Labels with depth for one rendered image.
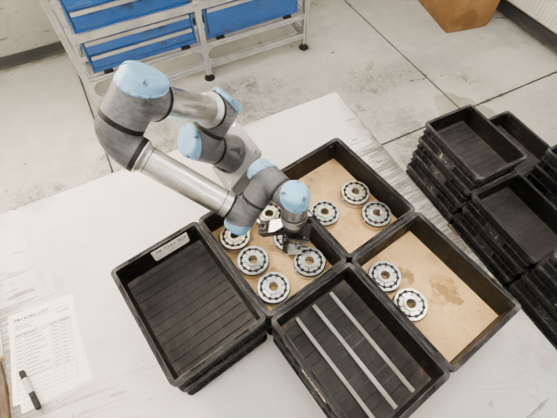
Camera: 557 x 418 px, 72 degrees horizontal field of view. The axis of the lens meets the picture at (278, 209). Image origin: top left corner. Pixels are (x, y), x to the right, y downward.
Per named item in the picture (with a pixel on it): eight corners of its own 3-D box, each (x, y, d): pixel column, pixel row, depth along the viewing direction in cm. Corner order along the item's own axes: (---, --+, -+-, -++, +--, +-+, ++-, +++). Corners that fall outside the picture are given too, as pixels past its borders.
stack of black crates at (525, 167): (453, 153, 240) (468, 126, 220) (490, 136, 247) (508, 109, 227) (500, 201, 221) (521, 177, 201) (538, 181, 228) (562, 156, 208)
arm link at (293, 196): (293, 171, 99) (317, 191, 96) (293, 192, 109) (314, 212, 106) (271, 188, 97) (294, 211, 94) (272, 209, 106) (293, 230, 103)
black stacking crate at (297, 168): (273, 194, 144) (272, 175, 134) (333, 157, 153) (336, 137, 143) (343, 274, 127) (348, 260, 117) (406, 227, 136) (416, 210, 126)
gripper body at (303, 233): (307, 250, 118) (310, 233, 108) (279, 246, 119) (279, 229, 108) (310, 227, 122) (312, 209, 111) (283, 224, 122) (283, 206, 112)
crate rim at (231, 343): (111, 274, 117) (108, 270, 115) (197, 222, 126) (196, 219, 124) (174, 390, 100) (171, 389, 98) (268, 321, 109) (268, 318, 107)
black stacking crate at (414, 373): (270, 330, 117) (269, 319, 108) (343, 275, 126) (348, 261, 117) (359, 454, 100) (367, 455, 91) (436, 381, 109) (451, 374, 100)
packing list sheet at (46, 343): (2, 319, 130) (1, 318, 130) (71, 289, 136) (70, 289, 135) (14, 417, 115) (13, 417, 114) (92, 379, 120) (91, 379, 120)
